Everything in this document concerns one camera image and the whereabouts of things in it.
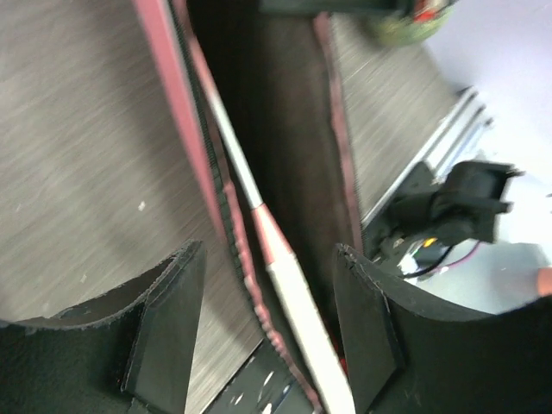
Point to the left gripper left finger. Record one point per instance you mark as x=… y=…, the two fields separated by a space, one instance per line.
x=128 y=350

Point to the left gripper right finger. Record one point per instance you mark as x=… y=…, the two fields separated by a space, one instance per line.
x=409 y=351

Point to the pink badminton racket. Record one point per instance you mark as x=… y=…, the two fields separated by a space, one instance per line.
x=287 y=276

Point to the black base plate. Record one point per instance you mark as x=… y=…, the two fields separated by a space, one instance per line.
x=262 y=385

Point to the pink racket bag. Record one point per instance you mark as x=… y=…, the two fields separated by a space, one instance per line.
x=278 y=80

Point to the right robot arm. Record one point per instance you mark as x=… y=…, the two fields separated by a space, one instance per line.
x=465 y=206

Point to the green netted melon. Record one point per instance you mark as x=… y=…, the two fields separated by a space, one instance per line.
x=419 y=21

